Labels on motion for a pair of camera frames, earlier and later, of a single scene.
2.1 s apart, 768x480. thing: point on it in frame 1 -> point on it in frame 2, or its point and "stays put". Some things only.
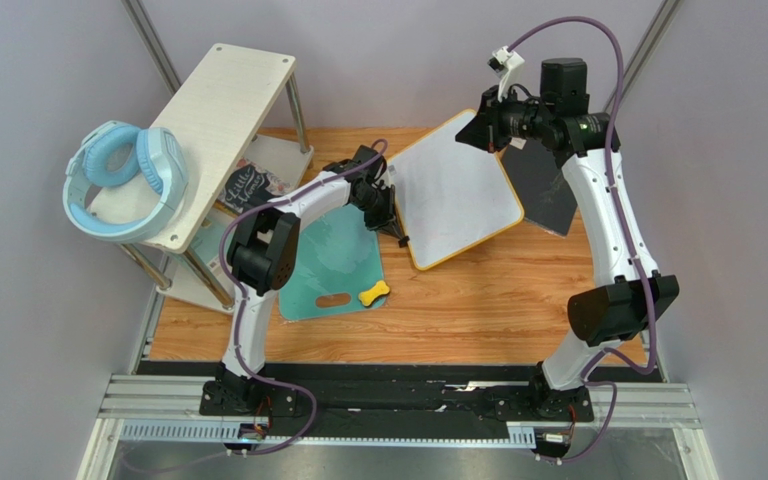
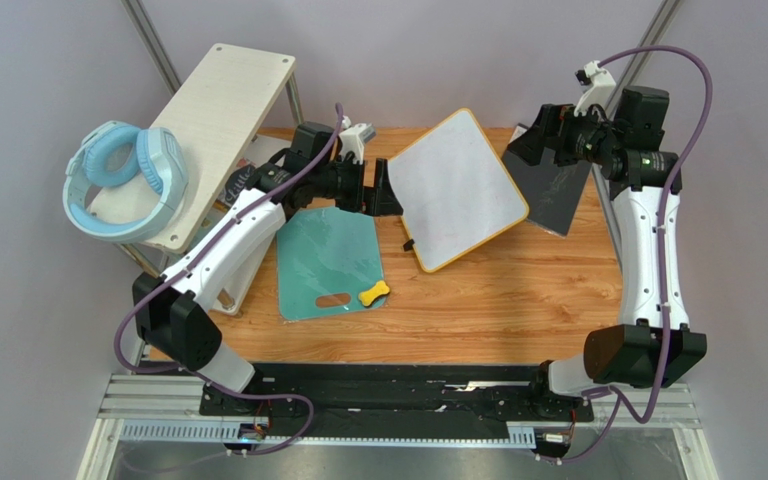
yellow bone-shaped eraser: x=366 y=298 stays put
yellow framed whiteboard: x=450 y=196 stays put
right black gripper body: x=490 y=123 -> x=550 y=133
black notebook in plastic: x=545 y=195 stays put
